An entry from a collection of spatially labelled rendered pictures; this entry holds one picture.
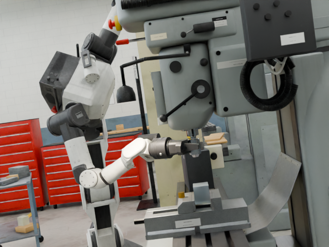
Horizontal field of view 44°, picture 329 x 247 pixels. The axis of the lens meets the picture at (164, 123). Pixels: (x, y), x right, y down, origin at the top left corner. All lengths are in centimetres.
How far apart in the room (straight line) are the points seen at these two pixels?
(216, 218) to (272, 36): 60
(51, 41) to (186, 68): 983
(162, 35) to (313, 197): 79
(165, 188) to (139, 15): 212
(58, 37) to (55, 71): 927
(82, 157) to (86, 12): 948
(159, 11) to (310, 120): 66
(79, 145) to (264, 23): 94
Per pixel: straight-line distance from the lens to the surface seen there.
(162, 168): 340
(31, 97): 1135
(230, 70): 152
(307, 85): 152
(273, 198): 169
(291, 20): 131
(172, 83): 153
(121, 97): 151
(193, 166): 197
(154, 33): 153
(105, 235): 237
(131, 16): 154
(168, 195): 344
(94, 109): 190
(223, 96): 151
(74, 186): 658
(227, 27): 153
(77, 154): 179
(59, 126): 183
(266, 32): 129
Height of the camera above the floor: 143
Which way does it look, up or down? 3 degrees down
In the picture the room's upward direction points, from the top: 8 degrees counter-clockwise
